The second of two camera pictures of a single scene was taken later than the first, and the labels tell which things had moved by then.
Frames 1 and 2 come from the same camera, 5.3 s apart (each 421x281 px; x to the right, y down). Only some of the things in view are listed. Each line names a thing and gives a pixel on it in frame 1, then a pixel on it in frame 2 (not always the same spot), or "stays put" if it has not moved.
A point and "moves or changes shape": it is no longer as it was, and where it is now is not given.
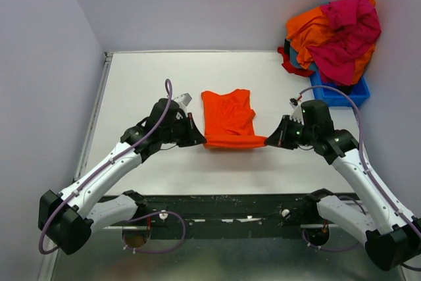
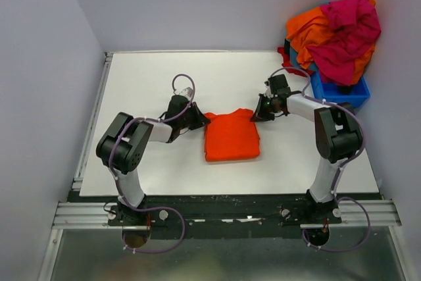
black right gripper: x=280 y=137 to x=260 y=114
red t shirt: x=287 y=66 stays put
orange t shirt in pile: x=314 y=26 stays put
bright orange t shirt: x=228 y=121 moves or changes shape
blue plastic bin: x=357 y=91 stays put
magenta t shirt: x=358 y=28 stays put
